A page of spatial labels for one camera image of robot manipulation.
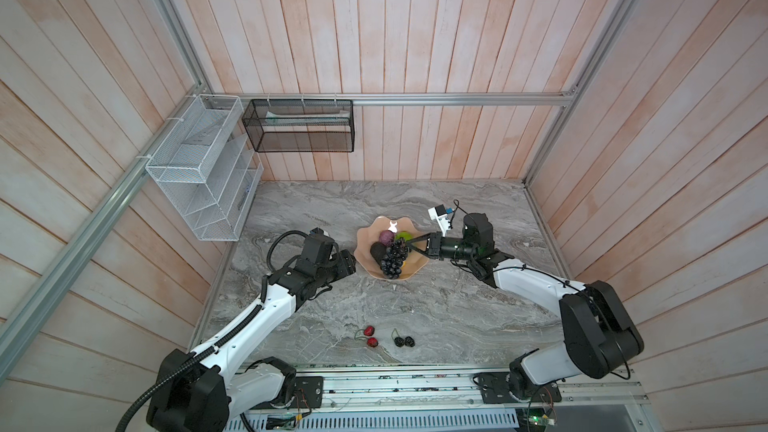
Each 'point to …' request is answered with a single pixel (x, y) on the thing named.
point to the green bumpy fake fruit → (405, 235)
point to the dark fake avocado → (378, 251)
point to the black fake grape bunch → (392, 263)
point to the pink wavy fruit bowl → (370, 234)
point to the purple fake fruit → (386, 237)
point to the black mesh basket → (301, 125)
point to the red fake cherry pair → (369, 331)
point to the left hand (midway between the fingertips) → (347, 268)
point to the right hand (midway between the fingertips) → (407, 245)
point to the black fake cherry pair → (400, 342)
